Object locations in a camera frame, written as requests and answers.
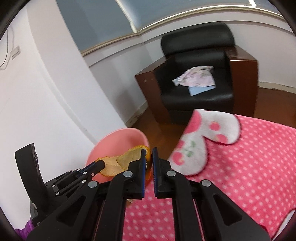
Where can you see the crumpled cloth on chair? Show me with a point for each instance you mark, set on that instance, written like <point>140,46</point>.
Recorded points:
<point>196,76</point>

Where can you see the pink white fleece blanket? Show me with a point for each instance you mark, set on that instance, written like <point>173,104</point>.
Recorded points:
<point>252,161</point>

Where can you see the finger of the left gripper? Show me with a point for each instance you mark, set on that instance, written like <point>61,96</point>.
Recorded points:
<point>100,165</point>
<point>88,168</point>

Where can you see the light blue paper sheet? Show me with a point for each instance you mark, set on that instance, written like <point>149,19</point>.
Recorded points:
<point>199,89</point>

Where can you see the orange fruit peel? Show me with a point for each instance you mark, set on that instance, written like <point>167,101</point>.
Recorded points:
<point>118,164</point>

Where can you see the purple sleeve left forearm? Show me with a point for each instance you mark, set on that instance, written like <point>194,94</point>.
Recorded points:
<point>24,232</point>

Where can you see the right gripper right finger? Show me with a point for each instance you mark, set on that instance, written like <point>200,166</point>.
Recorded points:
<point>160,168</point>

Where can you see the pink plastic trash bin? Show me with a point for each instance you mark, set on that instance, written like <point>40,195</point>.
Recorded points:
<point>117,143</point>

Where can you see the black leather armchair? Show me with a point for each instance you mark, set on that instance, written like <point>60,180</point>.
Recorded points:
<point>211,44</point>

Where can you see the wall power socket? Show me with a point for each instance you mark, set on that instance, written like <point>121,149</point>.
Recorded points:
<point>15,52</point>

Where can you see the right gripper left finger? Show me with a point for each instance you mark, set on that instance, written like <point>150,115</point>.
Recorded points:
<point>136,183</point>

